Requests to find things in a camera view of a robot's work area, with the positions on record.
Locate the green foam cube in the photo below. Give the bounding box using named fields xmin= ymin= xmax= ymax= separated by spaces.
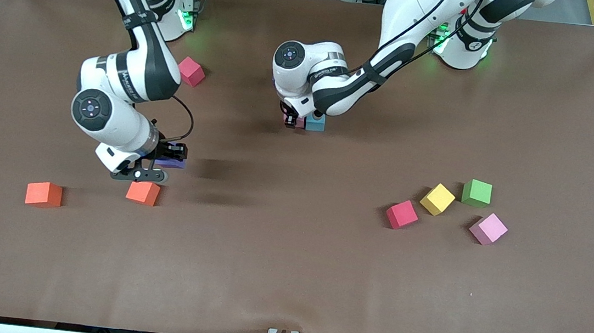
xmin=461 ymin=178 xmax=494 ymax=210

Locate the red foam cube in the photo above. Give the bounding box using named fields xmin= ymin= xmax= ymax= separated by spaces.
xmin=177 ymin=55 xmax=208 ymax=89
xmin=384 ymin=198 xmax=421 ymax=232

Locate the orange foam cube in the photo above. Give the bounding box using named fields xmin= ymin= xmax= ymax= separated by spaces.
xmin=125 ymin=180 xmax=161 ymax=208
xmin=24 ymin=180 xmax=64 ymax=210

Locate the yellow foam cube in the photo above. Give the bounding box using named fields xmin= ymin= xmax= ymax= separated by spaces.
xmin=418 ymin=181 xmax=458 ymax=218

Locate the brown paper table cover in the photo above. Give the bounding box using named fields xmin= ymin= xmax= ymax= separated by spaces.
xmin=0 ymin=0 xmax=594 ymax=333

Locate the pink foam cube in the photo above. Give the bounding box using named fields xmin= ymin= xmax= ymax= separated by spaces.
xmin=467 ymin=210 xmax=511 ymax=248
xmin=282 ymin=113 xmax=307 ymax=130

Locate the purple foam cube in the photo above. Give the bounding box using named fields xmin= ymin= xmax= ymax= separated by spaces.
xmin=156 ymin=156 xmax=187 ymax=171

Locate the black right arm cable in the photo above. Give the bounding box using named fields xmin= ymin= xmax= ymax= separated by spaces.
xmin=71 ymin=0 xmax=208 ymax=145

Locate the blue foam cube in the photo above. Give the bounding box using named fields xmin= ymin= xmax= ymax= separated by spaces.
xmin=305 ymin=111 xmax=327 ymax=133

